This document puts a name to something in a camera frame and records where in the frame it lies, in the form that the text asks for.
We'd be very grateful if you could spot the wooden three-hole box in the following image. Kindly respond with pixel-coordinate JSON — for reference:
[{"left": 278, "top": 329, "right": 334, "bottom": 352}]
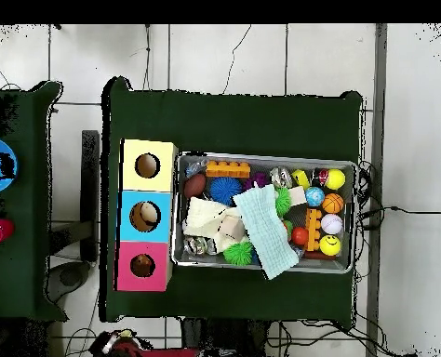
[{"left": 115, "top": 139, "right": 180, "bottom": 293}]

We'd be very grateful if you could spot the thin black cable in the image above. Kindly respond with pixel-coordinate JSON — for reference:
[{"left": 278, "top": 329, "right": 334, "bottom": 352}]
[{"left": 221, "top": 24, "right": 252, "bottom": 95}]

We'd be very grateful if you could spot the orange basketball toy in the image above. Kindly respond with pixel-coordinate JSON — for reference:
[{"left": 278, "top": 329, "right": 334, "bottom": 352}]
[{"left": 321, "top": 192, "right": 345, "bottom": 215}]

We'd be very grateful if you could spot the small orange building brick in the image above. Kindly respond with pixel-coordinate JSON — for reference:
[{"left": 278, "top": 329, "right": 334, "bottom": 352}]
[{"left": 304, "top": 207, "right": 323, "bottom": 253}]

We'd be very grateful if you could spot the white baseball toy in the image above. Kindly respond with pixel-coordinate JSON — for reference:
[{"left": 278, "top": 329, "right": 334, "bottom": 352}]
[{"left": 320, "top": 213, "right": 344, "bottom": 236}]

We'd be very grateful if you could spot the green spiky toy with eyes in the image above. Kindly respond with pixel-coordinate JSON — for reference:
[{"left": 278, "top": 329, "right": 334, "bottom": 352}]
[{"left": 274, "top": 186, "right": 293, "bottom": 218}]

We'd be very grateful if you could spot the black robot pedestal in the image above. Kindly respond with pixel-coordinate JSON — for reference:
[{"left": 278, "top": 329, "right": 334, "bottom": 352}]
[{"left": 180, "top": 317, "right": 271, "bottom": 357}]

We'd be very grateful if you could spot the blue spiky rubber ball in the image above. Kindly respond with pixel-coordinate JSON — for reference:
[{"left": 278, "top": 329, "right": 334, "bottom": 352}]
[{"left": 208, "top": 176, "right": 244, "bottom": 206}]

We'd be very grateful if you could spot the black power cable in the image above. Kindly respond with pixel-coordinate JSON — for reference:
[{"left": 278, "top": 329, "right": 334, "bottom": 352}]
[{"left": 356, "top": 205, "right": 441, "bottom": 224}]

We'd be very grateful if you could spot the mint green cloth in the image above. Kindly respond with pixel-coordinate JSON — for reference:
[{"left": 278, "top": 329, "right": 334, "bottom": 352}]
[{"left": 233, "top": 183, "right": 301, "bottom": 281}]

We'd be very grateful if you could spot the globe print ball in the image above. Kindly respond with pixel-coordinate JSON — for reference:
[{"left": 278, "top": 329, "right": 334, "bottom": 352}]
[{"left": 304, "top": 186, "right": 326, "bottom": 208}]

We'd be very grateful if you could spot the dark green tablecloth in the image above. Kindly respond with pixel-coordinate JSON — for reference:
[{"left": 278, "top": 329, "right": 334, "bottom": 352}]
[
  {"left": 100, "top": 75, "right": 364, "bottom": 330},
  {"left": 0, "top": 80, "right": 69, "bottom": 322}
]

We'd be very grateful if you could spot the silver mesh bin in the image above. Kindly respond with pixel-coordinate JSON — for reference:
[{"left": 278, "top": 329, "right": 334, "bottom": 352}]
[{"left": 171, "top": 151, "right": 359, "bottom": 275}]

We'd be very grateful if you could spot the yellow smiley ball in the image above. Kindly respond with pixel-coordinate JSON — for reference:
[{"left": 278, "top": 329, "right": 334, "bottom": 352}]
[{"left": 318, "top": 234, "right": 342, "bottom": 258}]

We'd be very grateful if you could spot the cream cloth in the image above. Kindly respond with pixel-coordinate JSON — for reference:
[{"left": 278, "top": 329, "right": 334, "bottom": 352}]
[{"left": 182, "top": 195, "right": 248, "bottom": 253}]

